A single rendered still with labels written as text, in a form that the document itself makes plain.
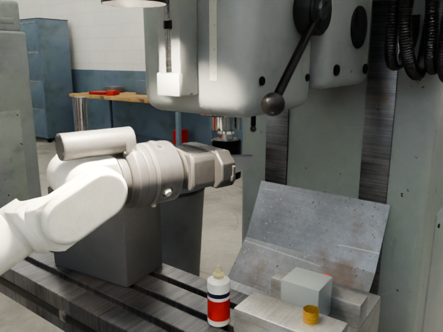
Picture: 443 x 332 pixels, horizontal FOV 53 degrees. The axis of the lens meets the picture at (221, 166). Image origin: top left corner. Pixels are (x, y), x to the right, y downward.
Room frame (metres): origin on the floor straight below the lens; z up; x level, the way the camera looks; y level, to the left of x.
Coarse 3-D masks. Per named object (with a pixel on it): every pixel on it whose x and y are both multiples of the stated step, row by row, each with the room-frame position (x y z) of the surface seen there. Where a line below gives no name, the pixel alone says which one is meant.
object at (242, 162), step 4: (232, 156) 0.66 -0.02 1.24; (236, 156) 0.66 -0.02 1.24; (240, 156) 0.67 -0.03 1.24; (244, 156) 0.67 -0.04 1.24; (248, 156) 0.68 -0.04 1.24; (252, 156) 0.68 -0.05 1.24; (236, 160) 0.66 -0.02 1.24; (240, 160) 0.67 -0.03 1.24; (244, 160) 0.67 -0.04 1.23; (248, 160) 0.68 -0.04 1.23; (252, 160) 0.68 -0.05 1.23; (236, 164) 0.66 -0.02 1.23; (240, 164) 0.67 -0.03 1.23; (244, 164) 0.67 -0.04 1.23; (248, 164) 0.68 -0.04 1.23; (252, 164) 0.68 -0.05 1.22; (236, 168) 0.66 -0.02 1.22; (240, 168) 0.67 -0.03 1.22; (244, 168) 0.67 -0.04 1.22; (248, 168) 0.68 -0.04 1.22; (236, 172) 0.66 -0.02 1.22
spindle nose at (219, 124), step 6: (216, 120) 0.67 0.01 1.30; (222, 120) 0.67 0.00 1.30; (228, 120) 0.67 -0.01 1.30; (234, 120) 0.67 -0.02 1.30; (240, 120) 0.68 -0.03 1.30; (216, 126) 0.67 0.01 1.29; (222, 126) 0.67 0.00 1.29; (228, 126) 0.67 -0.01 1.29; (234, 126) 0.67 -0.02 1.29; (240, 126) 0.68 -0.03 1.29
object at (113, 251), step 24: (48, 192) 0.93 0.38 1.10; (120, 216) 0.83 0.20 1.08; (144, 216) 0.88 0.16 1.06; (96, 240) 0.87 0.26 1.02; (120, 240) 0.83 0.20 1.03; (144, 240) 0.88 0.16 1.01; (72, 264) 0.91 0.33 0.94; (96, 264) 0.87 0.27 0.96; (120, 264) 0.83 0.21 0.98; (144, 264) 0.88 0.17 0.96
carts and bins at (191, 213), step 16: (192, 192) 2.48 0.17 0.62; (160, 208) 2.42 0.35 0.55; (176, 208) 2.43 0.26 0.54; (192, 208) 2.49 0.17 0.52; (176, 224) 2.44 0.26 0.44; (192, 224) 2.50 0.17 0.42; (176, 240) 2.44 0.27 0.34; (192, 240) 2.51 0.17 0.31; (176, 256) 2.45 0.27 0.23; (192, 256) 2.52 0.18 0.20; (192, 272) 2.53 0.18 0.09
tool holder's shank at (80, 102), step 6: (78, 102) 0.95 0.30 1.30; (84, 102) 0.95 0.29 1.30; (78, 108) 0.95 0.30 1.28; (84, 108) 0.95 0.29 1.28; (78, 114) 0.95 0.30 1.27; (84, 114) 0.95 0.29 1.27; (78, 120) 0.95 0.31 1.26; (84, 120) 0.95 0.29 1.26; (78, 126) 0.95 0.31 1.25; (84, 126) 0.95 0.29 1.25
